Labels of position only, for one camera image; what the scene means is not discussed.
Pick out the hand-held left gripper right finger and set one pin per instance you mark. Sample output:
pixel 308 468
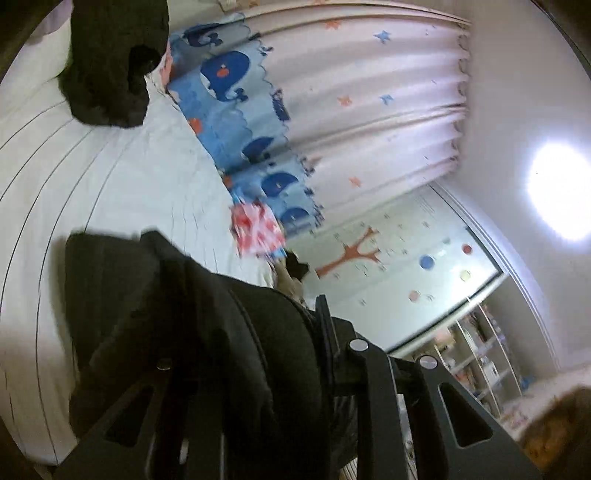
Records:
pixel 325 332

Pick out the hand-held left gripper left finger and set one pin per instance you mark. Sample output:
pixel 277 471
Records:
pixel 161 383

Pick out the black puffer jacket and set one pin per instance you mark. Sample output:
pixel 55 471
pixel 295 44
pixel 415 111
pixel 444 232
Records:
pixel 207 314

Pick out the olive green jacket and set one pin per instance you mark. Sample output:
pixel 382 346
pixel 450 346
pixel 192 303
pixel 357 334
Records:
pixel 288 288

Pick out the small black cloth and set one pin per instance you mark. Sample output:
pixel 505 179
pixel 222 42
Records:
pixel 297 266

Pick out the white wardrobe with tree sticker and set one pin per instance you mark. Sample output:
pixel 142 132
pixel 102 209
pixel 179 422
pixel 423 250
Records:
pixel 392 277

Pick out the pink checked cloth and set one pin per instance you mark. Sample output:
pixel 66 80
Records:
pixel 256 228

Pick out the white storage shelf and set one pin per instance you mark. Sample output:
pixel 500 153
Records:
pixel 485 364

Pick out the white striped duvet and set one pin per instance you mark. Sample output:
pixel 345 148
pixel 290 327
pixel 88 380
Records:
pixel 115 184

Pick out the whale print curtain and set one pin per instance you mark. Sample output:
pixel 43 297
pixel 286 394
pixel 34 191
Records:
pixel 346 115

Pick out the person's brown hair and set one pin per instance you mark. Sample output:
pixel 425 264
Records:
pixel 558 429

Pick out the round ceiling lamp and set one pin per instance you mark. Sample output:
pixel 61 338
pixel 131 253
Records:
pixel 561 189

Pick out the black fleece garment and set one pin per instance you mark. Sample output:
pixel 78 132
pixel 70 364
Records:
pixel 101 69

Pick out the purple and lilac quilted jacket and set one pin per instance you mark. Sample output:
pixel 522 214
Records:
pixel 55 14

